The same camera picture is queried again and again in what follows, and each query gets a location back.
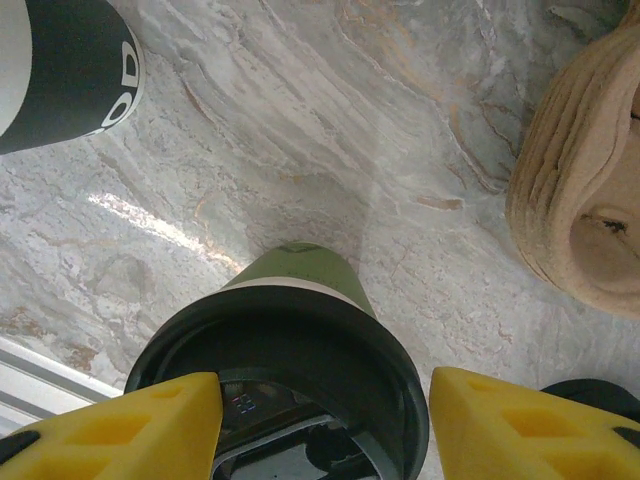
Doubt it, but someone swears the stack of black lids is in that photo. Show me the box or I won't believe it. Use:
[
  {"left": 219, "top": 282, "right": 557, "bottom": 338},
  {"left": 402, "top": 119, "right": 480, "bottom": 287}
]
[{"left": 542, "top": 378, "right": 640, "bottom": 420}]

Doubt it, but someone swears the green paper coffee cup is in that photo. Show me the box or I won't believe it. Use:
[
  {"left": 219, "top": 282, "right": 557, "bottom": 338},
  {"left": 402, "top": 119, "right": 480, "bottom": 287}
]
[{"left": 217, "top": 243, "right": 381, "bottom": 321}]

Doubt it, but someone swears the stack of paper cups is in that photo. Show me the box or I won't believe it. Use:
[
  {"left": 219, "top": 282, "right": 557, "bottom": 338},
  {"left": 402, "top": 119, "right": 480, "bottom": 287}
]
[{"left": 0, "top": 0, "right": 147, "bottom": 156}]

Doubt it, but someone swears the aluminium mounting rail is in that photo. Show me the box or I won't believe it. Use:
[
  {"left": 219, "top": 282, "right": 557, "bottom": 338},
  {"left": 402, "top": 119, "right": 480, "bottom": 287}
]
[{"left": 0, "top": 335, "right": 124, "bottom": 441}]

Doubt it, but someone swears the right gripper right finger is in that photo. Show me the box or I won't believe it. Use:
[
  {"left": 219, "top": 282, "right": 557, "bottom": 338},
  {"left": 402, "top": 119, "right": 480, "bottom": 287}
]
[{"left": 430, "top": 367, "right": 640, "bottom": 480}]

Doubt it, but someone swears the cardboard cup carrier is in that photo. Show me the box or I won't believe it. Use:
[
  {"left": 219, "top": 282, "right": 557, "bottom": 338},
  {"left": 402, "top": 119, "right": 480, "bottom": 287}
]
[{"left": 569, "top": 0, "right": 640, "bottom": 321}]

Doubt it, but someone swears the cup with black lid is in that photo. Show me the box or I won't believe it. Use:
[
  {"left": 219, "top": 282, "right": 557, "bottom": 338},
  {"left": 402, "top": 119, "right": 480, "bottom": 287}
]
[{"left": 123, "top": 287, "right": 431, "bottom": 480}]

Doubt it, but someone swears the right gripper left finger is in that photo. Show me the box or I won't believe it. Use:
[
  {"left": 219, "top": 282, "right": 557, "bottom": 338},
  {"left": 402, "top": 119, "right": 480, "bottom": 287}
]
[{"left": 0, "top": 372, "right": 224, "bottom": 480}]

